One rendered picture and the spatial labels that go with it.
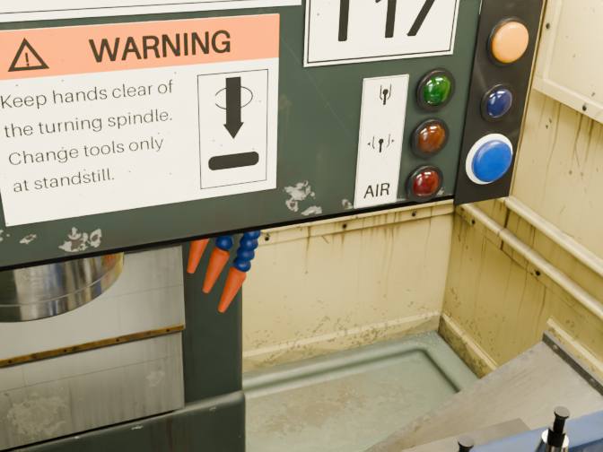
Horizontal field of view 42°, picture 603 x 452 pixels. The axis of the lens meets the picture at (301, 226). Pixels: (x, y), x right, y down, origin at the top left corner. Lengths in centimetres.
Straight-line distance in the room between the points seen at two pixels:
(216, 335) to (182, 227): 93
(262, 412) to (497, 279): 62
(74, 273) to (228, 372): 85
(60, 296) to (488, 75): 35
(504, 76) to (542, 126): 113
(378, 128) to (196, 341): 94
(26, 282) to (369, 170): 27
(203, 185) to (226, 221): 3
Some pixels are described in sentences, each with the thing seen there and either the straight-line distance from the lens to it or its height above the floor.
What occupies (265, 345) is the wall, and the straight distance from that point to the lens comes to 192.
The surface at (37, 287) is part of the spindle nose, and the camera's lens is 62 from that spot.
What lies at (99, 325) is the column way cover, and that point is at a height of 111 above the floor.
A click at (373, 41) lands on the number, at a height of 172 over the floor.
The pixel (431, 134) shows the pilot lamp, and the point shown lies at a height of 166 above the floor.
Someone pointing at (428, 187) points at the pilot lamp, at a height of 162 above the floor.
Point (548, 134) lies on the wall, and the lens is 165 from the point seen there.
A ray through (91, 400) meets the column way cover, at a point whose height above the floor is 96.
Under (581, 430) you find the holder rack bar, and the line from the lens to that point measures 97.
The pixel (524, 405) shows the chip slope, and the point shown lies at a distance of 166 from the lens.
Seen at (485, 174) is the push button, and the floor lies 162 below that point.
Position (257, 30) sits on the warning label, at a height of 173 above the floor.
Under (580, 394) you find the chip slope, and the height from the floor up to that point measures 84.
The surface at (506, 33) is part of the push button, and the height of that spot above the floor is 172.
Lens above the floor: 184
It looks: 28 degrees down
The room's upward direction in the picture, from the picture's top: 2 degrees clockwise
